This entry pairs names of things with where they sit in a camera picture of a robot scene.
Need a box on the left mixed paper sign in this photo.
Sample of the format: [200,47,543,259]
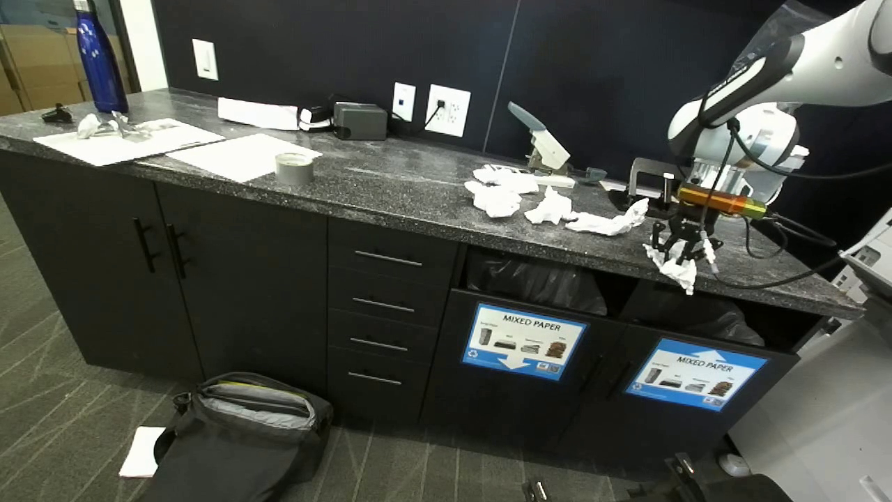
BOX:
[463,305,587,382]

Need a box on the black grey backpack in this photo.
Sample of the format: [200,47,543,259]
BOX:
[145,370,335,502]

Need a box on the mixed paper sign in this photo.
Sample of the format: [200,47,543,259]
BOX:
[463,305,587,382]
[628,338,766,414]

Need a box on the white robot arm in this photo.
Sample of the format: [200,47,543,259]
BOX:
[654,0,892,263]

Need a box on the black three-hole punch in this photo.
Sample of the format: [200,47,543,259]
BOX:
[628,156,686,200]

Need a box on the black recycle bin bag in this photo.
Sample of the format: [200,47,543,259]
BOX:
[622,285,763,347]
[464,252,608,316]

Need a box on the black cabinet with drawers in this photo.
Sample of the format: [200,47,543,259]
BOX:
[0,149,867,468]

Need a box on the black recycle bin bag right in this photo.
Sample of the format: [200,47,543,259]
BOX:
[622,285,763,347]

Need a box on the white paper on floor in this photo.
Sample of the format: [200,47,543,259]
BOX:
[119,428,161,479]

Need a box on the white small wall plate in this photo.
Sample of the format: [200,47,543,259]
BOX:
[391,80,416,124]

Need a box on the grey white stapler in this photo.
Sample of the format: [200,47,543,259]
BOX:
[508,103,572,170]

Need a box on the roll of grey tape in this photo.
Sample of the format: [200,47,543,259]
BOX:
[276,150,313,178]

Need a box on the white folded paper stack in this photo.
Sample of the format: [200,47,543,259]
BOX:
[216,97,307,132]

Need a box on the white light switch plate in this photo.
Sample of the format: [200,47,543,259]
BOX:
[191,39,216,80]

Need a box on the black recycle bin bag left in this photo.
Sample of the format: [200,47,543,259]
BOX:
[464,252,608,316]

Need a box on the black power adapter box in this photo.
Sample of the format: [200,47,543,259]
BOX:
[335,101,386,140]

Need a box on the white paper sheet left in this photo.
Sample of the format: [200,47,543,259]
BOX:
[39,118,221,168]

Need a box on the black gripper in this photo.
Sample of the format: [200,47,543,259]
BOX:
[650,204,721,274]

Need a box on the right mixed paper sign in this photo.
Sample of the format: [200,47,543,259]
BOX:
[628,338,766,414]

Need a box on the white paper sheet right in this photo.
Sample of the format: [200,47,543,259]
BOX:
[173,135,317,185]

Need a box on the blue water bottle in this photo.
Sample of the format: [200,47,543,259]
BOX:
[73,0,129,114]

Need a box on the white double wall outlet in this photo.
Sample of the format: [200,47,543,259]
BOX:
[423,85,471,138]

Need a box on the white paper sheet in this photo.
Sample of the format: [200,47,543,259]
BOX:
[173,135,317,185]
[39,118,221,168]

